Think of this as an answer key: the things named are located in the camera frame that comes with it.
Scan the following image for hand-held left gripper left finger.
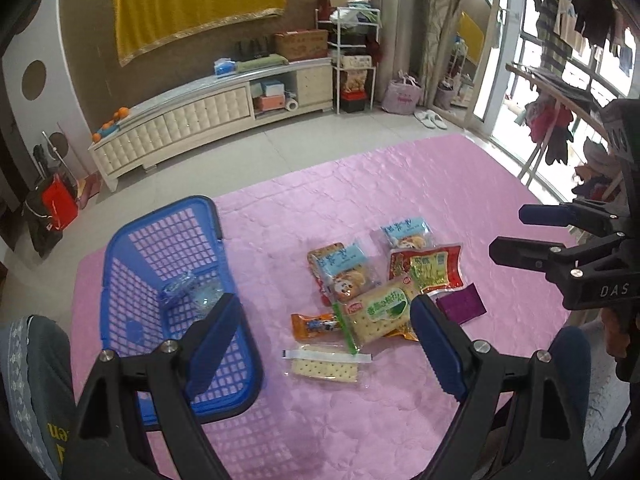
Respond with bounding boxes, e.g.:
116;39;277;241
60;292;242;480

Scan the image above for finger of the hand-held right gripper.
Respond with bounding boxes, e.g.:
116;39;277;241
518;197;626;238
489;234;626;286

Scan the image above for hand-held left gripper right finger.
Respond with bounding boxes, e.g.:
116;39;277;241
410;294;608;480

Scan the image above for red green packet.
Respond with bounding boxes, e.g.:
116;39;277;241
389;244;464;296

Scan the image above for long orange snack packet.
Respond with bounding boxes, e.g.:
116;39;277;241
291;312;422;344

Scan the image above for blue plastic basket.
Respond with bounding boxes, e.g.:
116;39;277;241
100;196;264;428

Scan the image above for clear cracker packet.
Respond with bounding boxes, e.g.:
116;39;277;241
281;344;373;386

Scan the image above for large biscuit packet blue label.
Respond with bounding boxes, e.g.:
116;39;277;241
306;241;372;307

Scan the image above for person's right hand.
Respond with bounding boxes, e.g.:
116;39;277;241
601;307;626;358

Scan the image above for small clear blue packet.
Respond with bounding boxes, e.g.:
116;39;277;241
159;271;197;307
192;284;224;320

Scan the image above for purple packet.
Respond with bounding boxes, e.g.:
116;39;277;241
436;283;487;324

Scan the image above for green cracker packet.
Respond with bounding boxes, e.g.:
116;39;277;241
344;274;422;347

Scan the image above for green stick packet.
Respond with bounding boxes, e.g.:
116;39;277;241
330;300;360;357

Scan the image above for wooden drying rack with clothes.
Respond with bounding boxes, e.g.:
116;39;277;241
505;62;623;193

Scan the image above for person's leg in jeans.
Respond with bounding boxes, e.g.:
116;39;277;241
546;326;594;436

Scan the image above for small biscuit packet blue label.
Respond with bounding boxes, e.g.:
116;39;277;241
371;216;434;252

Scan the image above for white slippers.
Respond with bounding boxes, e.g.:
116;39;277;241
413;109;449;130

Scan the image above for pink quilted mat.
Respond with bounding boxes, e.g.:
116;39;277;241
70;132;583;480

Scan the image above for pink bag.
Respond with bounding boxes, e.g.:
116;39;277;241
382;72;424;115

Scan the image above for grey patterned cloth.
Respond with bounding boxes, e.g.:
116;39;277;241
0;314;77;480

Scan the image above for hanging clothes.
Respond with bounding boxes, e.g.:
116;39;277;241
531;0;640;78

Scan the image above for red bucket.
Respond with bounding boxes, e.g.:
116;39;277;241
41;174;80;232

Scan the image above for patterned curtain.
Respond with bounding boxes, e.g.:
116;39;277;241
416;0;477;107

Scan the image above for black bag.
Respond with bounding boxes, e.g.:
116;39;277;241
21;189;57;257

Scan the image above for red printed box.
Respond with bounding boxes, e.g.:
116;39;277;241
340;70;372;114

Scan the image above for cream television cabinet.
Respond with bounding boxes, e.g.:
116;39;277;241
88;57;335;192

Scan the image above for orange box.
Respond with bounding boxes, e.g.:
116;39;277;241
252;93;286;112

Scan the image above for white metal rack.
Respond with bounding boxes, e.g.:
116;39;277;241
314;6;382;115

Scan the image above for folded green towel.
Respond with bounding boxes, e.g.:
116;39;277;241
235;53;290;74

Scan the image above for brown cardboard box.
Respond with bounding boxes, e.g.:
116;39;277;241
273;28;330;61

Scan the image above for dark shoes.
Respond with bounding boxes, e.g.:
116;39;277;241
233;39;271;60

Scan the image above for white glass door frame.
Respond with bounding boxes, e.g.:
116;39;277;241
464;0;527;137

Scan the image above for yellow wall cloth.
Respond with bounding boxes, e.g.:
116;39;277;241
113;0;288;68

